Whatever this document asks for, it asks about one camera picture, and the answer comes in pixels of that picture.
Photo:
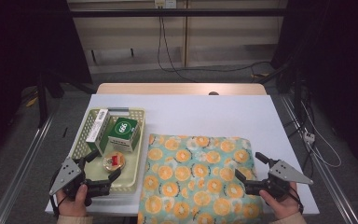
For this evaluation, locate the pale yellow plastic basket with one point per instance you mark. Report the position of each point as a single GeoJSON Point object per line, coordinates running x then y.
{"type": "Point", "coordinates": [127, 174]}

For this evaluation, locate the white power strip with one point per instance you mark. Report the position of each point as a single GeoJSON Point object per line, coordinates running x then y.
{"type": "Point", "coordinates": [309, 137]}

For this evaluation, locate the metal floor rail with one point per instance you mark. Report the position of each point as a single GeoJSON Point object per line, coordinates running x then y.
{"type": "Point", "coordinates": [21, 168]}
{"type": "Point", "coordinates": [332, 183]}

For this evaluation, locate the tall white green box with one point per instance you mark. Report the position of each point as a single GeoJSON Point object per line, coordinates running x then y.
{"type": "Point", "coordinates": [99, 127]}

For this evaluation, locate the white wall socket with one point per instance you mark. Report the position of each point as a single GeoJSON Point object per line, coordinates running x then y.
{"type": "Point", "coordinates": [165, 3]}

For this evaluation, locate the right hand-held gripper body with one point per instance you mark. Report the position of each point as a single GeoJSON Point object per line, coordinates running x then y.
{"type": "Point", "coordinates": [284, 172]}

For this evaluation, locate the person's left hand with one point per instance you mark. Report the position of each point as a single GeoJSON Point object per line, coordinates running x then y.
{"type": "Point", "coordinates": [74, 203]}

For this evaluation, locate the dark curtain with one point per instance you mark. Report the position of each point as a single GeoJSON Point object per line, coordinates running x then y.
{"type": "Point", "coordinates": [18, 46]}
{"type": "Point", "coordinates": [338, 46]}

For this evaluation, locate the dark round table grommet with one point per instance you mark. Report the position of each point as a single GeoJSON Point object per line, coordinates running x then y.
{"type": "Point", "coordinates": [213, 93]}

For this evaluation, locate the black metal stand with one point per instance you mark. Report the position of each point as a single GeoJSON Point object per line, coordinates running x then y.
{"type": "Point", "coordinates": [43, 99]}

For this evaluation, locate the small round tin red label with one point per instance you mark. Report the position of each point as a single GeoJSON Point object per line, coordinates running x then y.
{"type": "Point", "coordinates": [114, 161]}

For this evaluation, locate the orange print cloth bag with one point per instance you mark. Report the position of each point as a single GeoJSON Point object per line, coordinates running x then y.
{"type": "Point", "coordinates": [195, 180]}

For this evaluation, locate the person's right hand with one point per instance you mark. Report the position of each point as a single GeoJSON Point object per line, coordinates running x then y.
{"type": "Point", "coordinates": [281, 207]}

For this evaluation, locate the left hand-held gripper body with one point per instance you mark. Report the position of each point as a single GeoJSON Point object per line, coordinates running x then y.
{"type": "Point", "coordinates": [68, 174]}

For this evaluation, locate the square green white box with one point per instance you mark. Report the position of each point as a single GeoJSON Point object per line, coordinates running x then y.
{"type": "Point", "coordinates": [123, 132]}

